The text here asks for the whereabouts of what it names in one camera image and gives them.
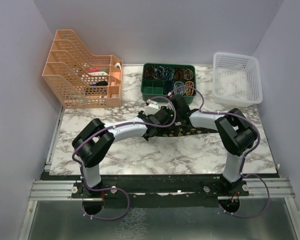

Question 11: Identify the green compartment tray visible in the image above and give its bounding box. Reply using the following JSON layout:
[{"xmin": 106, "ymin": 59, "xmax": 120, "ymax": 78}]
[{"xmin": 140, "ymin": 63, "xmax": 197, "ymax": 104}]

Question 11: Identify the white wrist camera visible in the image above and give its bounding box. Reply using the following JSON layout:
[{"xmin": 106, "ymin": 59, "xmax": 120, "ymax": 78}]
[
  {"xmin": 166, "ymin": 91, "xmax": 174, "ymax": 100},
  {"xmin": 143, "ymin": 99, "xmax": 161, "ymax": 115}
]

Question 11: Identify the purple cable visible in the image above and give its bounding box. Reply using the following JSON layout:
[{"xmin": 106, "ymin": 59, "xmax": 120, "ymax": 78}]
[
  {"xmin": 168, "ymin": 86, "xmax": 262, "ymax": 178},
  {"xmin": 72, "ymin": 96, "xmax": 176, "ymax": 191}
]

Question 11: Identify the orange plastic file organizer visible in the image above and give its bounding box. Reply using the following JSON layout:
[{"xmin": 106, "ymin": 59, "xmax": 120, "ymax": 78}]
[{"xmin": 42, "ymin": 29, "xmax": 123, "ymax": 109}]

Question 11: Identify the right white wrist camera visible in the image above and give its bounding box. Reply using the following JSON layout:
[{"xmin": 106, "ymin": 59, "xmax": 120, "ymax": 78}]
[{"xmin": 166, "ymin": 91, "xmax": 174, "ymax": 100}]

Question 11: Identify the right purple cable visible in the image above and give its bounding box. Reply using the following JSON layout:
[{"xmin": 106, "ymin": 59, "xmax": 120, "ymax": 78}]
[{"xmin": 168, "ymin": 86, "xmax": 262, "ymax": 178}]

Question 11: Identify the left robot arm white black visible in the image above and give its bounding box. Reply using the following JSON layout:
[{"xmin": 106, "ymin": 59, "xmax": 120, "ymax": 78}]
[{"xmin": 72, "ymin": 106, "xmax": 176, "ymax": 198}]

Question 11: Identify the white plastic basket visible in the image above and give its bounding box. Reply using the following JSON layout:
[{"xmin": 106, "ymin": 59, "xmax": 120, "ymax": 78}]
[{"xmin": 212, "ymin": 52, "xmax": 263, "ymax": 107}]

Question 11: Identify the black floral necktie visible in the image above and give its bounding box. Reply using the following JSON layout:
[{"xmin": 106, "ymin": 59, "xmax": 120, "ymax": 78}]
[{"xmin": 155, "ymin": 125, "xmax": 218, "ymax": 137}]

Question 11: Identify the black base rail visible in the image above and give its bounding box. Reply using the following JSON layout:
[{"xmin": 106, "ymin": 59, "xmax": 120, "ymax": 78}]
[{"xmin": 71, "ymin": 174, "xmax": 249, "ymax": 209}]

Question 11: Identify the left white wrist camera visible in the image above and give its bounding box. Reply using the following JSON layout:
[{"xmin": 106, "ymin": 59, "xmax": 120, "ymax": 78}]
[{"xmin": 143, "ymin": 99, "xmax": 161, "ymax": 115}]

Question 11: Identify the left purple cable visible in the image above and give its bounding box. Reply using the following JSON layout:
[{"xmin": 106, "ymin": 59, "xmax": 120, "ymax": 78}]
[{"xmin": 72, "ymin": 96, "xmax": 176, "ymax": 191}]

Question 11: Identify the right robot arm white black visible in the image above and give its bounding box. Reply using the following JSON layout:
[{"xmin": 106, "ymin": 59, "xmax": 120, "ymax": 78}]
[{"xmin": 170, "ymin": 95, "xmax": 260, "ymax": 196}]

